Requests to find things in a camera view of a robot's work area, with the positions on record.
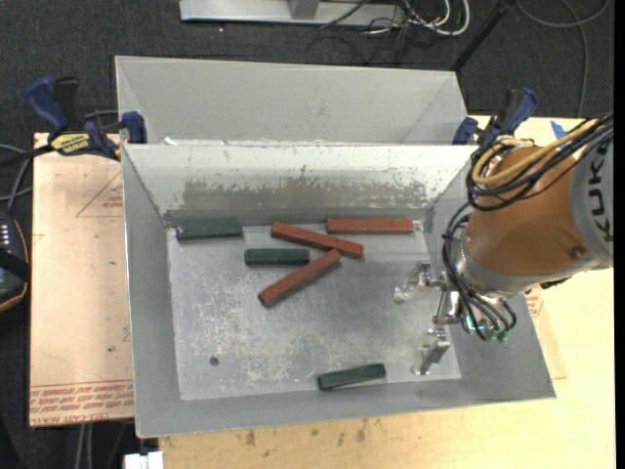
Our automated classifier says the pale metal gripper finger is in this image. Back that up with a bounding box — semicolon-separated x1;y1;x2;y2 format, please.
393;263;444;306
413;328;452;377

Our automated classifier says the red-brown flat block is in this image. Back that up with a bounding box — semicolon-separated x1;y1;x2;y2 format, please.
257;247;343;309
325;218;416;235
270;220;365;261

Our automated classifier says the dark green flat block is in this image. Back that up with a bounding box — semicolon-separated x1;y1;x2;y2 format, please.
316;362;388;392
243;247;312;267
175;217;244;242

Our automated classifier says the grey metal bin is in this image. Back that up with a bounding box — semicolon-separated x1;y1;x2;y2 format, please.
114;55;557;440

